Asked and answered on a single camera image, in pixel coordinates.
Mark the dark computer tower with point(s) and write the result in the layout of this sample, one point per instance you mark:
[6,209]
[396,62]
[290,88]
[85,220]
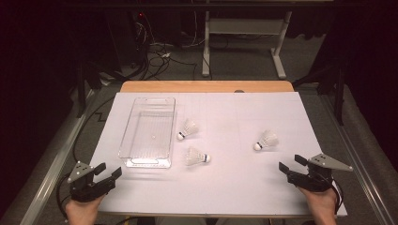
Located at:
[125,37]

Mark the clear plastic tray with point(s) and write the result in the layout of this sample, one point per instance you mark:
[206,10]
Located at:
[147,134]

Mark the person's left hand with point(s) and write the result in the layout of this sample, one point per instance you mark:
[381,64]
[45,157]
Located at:
[81,212]

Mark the person's right hand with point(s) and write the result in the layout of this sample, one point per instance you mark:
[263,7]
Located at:
[324,206]

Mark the aluminium rail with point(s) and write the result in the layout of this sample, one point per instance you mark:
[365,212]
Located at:
[53,168]
[359,162]

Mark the white metal desk frame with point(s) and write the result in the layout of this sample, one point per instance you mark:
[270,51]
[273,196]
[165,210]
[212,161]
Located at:
[244,26]

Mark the dark round table grommet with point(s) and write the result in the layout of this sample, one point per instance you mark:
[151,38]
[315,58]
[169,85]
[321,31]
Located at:
[239,91]

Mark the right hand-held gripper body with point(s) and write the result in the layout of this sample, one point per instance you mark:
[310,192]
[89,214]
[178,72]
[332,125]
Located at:
[313,179]

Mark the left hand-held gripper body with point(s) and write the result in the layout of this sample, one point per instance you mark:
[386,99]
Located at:
[84,189]

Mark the white feather shuttlecock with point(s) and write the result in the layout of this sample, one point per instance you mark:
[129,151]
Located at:
[188,128]
[268,139]
[193,156]

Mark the black metal stand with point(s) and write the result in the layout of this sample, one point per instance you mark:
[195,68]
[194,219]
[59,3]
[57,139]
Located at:
[339,93]
[82,87]

